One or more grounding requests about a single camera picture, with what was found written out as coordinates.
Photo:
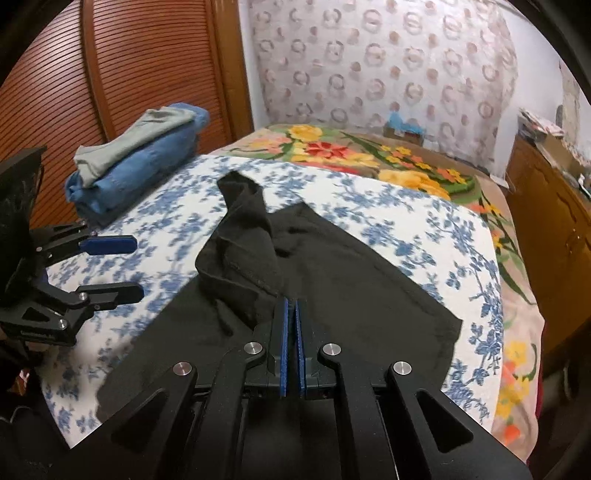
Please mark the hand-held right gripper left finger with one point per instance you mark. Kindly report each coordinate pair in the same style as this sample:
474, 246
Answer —
285, 350

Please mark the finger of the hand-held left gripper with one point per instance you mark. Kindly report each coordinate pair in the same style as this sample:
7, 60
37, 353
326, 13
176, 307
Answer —
115, 294
111, 244

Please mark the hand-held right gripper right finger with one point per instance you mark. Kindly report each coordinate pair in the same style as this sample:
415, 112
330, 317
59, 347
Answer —
301, 355

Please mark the black pants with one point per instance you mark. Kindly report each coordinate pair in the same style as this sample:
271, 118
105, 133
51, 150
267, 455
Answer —
346, 286

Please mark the folded grey pants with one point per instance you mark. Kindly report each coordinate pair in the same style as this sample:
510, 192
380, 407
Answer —
115, 152

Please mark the folded blue jeans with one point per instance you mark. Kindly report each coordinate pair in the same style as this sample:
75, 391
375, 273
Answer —
138, 170

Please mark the blue floral bedsheet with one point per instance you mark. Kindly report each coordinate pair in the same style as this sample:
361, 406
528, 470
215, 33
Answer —
392, 207

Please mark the wooden slatted wardrobe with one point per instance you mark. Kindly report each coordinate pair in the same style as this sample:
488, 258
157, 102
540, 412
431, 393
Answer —
138, 55

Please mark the colourful floral blanket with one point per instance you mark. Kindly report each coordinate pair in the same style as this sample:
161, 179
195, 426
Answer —
323, 147

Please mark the small cardboard box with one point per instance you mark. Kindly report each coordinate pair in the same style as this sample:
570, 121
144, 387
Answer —
408, 134

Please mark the blue plastic bag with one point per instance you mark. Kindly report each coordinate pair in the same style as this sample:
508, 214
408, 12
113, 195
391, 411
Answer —
401, 121

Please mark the wooden cabinet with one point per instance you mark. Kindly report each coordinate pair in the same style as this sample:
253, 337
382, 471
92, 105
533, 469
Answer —
545, 221

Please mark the open cardboard box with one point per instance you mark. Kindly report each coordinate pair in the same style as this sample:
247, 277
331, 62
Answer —
561, 150

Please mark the stack of magazines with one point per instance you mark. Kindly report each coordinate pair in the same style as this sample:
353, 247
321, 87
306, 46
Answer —
538, 122

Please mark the lace window curtain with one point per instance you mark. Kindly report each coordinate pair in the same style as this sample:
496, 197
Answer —
572, 106

